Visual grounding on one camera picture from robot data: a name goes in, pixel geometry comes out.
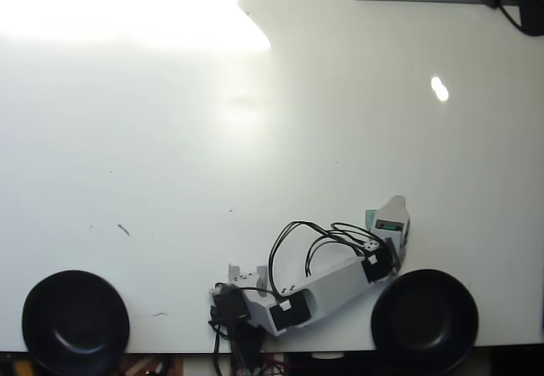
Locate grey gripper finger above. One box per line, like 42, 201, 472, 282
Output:
373, 196, 410, 220

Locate grey robot base bracket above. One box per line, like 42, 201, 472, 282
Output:
228, 263, 268, 288

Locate black elbow servo cable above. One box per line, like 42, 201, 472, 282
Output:
267, 220, 371, 299

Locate black box device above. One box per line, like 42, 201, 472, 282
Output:
518, 0, 544, 37

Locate black thick cable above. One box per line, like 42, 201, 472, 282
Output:
495, 0, 526, 32

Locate yellow orange item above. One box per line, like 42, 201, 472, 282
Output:
0, 352, 35, 376

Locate black base cable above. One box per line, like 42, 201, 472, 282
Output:
207, 318, 226, 356

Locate black bowl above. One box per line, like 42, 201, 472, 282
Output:
370, 268, 480, 375
20, 269, 131, 375

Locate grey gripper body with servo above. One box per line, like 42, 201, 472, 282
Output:
370, 216, 411, 249

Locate red wires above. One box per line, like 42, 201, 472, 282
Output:
258, 354, 301, 376

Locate black wrist servo cable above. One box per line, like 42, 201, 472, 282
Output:
303, 221, 377, 279

